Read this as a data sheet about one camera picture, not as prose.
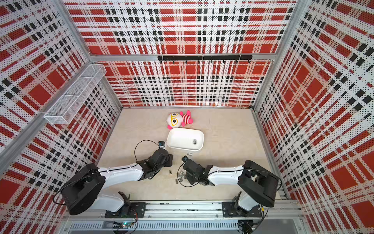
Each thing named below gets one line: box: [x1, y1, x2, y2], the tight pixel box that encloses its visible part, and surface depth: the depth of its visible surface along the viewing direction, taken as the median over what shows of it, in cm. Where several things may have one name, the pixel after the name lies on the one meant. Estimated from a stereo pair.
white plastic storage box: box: [166, 127, 205, 152], surface depth 101 cm
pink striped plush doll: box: [167, 110, 194, 130], surface depth 107 cm
